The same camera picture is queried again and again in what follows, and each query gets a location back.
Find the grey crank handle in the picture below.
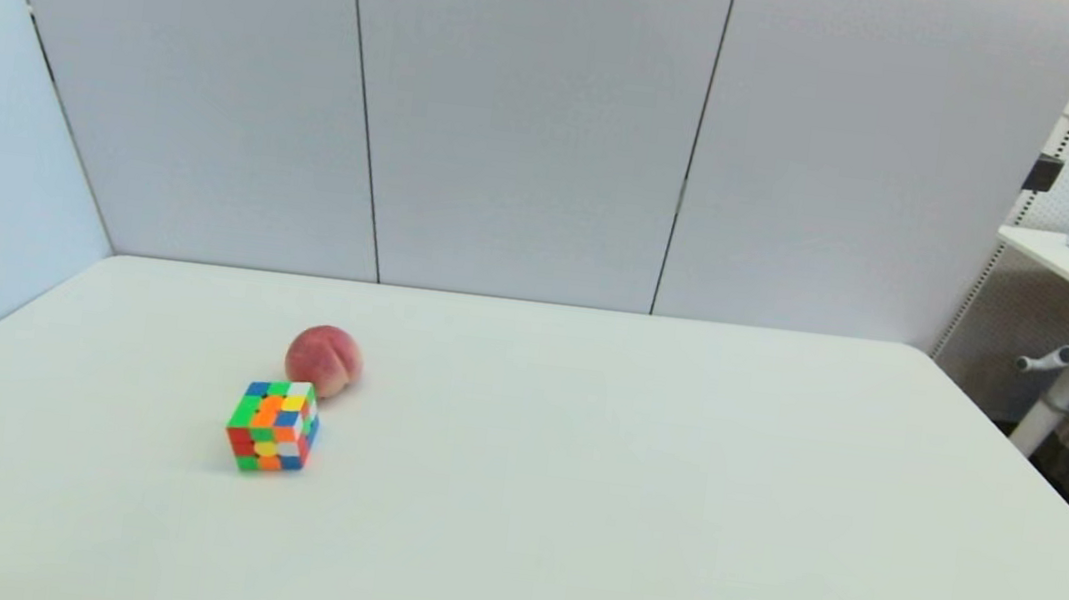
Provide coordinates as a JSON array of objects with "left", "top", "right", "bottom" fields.
[{"left": 1016, "top": 340, "right": 1069, "bottom": 378}]

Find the pink peach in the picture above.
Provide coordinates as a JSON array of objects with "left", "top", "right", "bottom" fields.
[{"left": 281, "top": 320, "right": 367, "bottom": 403}]

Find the black clip on panel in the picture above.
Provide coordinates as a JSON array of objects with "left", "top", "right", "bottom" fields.
[{"left": 1022, "top": 155, "right": 1065, "bottom": 195}]

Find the multicoloured rubiks cube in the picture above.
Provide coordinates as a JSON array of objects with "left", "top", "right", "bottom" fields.
[{"left": 220, "top": 373, "right": 326, "bottom": 480}]

